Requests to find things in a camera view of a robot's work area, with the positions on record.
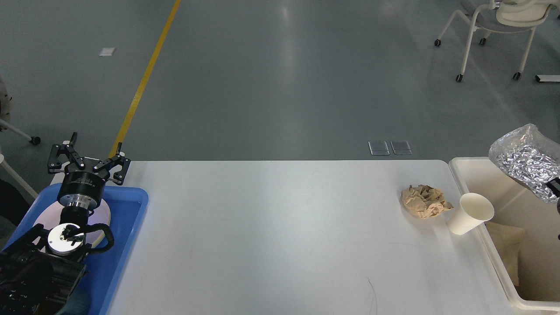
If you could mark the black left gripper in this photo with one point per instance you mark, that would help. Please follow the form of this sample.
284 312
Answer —
83 186

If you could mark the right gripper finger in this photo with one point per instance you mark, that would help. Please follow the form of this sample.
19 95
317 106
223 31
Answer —
554 186

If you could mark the silver foil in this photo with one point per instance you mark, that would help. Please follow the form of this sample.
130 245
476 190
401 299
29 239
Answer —
528 157

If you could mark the pink plate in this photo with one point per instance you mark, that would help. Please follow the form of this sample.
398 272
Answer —
50 216

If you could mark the brown paper bag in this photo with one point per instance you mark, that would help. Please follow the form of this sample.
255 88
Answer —
507 240

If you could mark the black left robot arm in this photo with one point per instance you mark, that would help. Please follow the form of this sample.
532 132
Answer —
46 264

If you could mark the beige plastic bin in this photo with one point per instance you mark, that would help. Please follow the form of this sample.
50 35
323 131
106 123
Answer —
516 206

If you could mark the chair leg with caster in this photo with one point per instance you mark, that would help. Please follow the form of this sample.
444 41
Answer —
5 126

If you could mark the blue plastic tray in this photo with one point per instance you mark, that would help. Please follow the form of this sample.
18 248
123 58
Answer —
127 207

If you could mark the white paper cup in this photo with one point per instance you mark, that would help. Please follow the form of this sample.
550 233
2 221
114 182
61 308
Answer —
473 210

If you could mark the crumpled brown paper ball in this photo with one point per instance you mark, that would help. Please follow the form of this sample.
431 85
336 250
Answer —
424 201

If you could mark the dark teal mug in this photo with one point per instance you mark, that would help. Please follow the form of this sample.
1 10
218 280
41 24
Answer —
78 303

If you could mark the right clear floor plate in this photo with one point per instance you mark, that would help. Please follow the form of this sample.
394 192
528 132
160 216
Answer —
401 147

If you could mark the clear floor plate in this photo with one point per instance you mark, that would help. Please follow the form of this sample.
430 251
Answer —
401 147
378 148

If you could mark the white rolling chair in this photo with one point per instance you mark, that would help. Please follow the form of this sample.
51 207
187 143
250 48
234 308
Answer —
499 17

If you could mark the left clear floor plate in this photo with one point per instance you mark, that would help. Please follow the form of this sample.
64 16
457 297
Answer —
378 148

